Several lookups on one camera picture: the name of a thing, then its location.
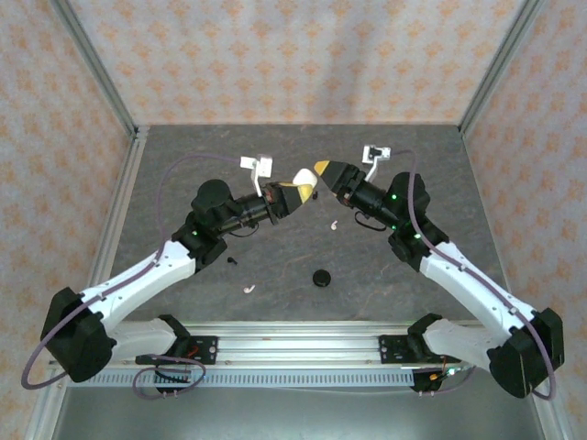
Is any aluminium left frame post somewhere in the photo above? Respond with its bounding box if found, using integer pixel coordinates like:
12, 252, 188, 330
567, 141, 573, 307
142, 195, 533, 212
50, 0, 139, 138

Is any slotted grey cable duct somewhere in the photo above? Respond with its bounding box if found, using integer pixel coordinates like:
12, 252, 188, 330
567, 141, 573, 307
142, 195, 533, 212
86, 368, 416, 389

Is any small circuit board with leds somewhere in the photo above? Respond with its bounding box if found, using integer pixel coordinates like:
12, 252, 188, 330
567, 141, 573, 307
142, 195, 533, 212
426, 364, 473, 384

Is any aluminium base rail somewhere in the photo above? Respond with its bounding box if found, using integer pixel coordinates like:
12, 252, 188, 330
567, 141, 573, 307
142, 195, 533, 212
48, 320, 487, 370

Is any purple cable loop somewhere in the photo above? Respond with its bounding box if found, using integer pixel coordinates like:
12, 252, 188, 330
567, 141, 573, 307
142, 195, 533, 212
132, 356, 207, 400

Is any grey metal panel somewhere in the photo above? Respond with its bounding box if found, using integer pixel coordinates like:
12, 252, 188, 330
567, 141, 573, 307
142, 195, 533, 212
27, 384, 565, 440

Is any white earbud charging case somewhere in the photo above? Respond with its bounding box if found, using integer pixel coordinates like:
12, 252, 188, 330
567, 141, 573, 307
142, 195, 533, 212
293, 168, 318, 189

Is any aluminium frame post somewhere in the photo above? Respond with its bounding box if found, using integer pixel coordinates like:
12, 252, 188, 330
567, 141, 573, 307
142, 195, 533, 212
458, 0, 548, 137
50, 0, 139, 138

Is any aluminium right frame post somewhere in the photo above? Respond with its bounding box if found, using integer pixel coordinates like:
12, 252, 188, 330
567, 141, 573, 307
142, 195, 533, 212
458, 0, 548, 137

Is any aluminium side rail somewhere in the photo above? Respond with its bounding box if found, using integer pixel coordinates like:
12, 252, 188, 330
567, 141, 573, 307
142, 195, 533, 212
72, 127, 149, 331

